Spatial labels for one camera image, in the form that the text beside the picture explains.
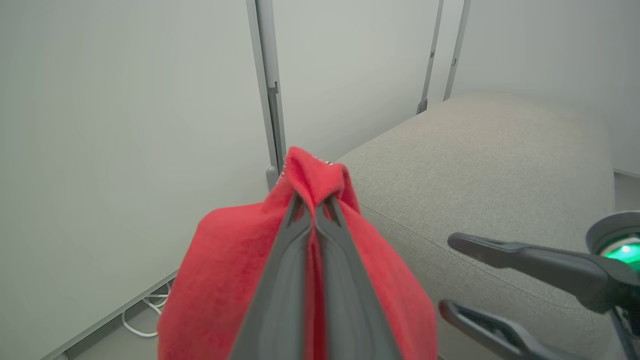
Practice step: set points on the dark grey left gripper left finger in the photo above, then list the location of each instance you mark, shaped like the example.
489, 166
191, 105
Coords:
280, 300

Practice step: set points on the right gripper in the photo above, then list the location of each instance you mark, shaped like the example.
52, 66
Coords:
627, 295

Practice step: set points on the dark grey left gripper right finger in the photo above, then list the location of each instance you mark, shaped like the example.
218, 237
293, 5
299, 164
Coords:
350, 310

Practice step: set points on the plain red cloth garment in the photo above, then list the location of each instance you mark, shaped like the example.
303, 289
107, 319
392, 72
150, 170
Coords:
225, 280

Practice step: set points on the grey fabric sofa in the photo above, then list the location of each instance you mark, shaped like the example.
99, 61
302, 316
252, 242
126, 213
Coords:
500, 165

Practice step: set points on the wide white partition panel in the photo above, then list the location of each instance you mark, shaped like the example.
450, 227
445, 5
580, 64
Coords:
125, 125

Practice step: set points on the white partition panel behind sofa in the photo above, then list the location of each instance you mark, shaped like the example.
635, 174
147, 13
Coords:
350, 75

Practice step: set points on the white partition panel grey post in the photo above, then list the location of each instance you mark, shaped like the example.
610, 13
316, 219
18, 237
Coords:
550, 50

